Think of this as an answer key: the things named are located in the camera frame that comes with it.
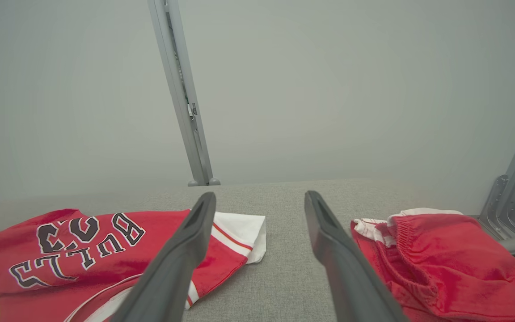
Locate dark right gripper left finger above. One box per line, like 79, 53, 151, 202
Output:
110, 192, 217, 322

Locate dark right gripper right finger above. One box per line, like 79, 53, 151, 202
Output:
304, 191, 408, 322

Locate red Bulls basketball jersey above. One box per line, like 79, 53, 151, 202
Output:
0, 208, 267, 322

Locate red shorts with white stripe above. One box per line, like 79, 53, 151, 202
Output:
350, 208, 515, 322

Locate grey metal frame post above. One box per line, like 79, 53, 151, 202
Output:
147, 0, 221, 187

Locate grey metal bracket frame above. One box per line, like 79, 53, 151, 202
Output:
477, 89, 515, 265

